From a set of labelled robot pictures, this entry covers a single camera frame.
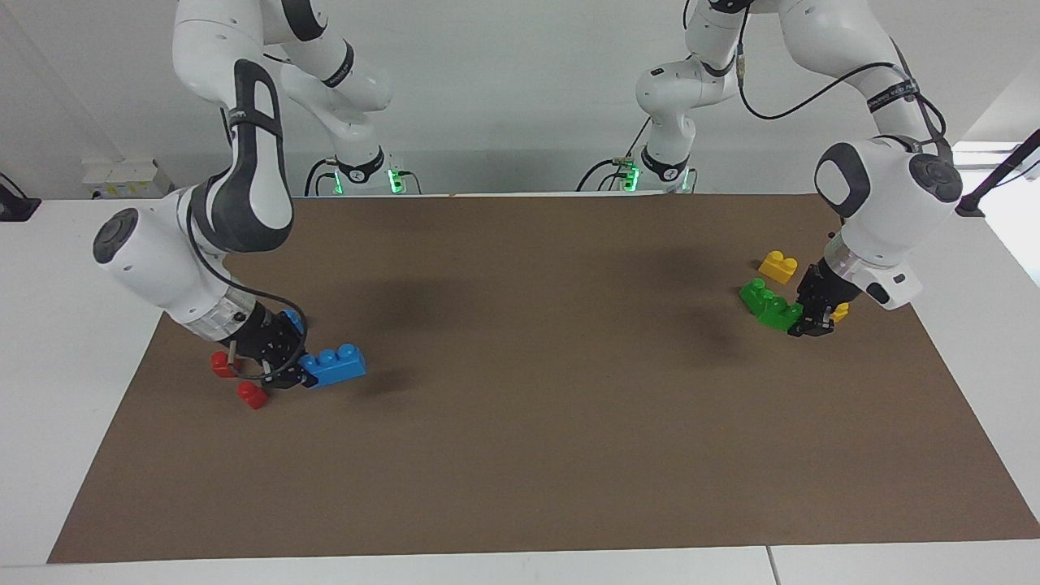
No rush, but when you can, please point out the green two-stud brick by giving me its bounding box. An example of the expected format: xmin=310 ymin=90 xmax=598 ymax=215
xmin=757 ymin=296 xmax=805 ymax=333
xmin=739 ymin=278 xmax=777 ymax=316

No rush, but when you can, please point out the white cardboard box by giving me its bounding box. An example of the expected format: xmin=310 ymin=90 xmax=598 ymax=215
xmin=80 ymin=158 xmax=176 ymax=201

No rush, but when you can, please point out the brown table mat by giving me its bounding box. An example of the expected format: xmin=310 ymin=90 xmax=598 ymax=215
xmin=47 ymin=193 xmax=1040 ymax=564

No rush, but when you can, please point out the black right base cable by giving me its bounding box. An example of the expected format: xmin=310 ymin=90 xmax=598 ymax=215
xmin=304 ymin=157 xmax=423 ymax=197

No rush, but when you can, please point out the black base cable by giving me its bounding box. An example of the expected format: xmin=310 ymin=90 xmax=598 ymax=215
xmin=576 ymin=118 xmax=652 ymax=194
xmin=304 ymin=157 xmax=423 ymax=197

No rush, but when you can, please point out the black camera stand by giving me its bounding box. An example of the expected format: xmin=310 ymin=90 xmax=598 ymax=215
xmin=947 ymin=128 xmax=1040 ymax=219

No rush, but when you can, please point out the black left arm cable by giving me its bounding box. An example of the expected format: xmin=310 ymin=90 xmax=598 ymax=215
xmin=734 ymin=0 xmax=956 ymax=163

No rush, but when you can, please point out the black left base cable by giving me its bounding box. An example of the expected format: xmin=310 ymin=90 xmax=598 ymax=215
xmin=576 ymin=118 xmax=652 ymax=194

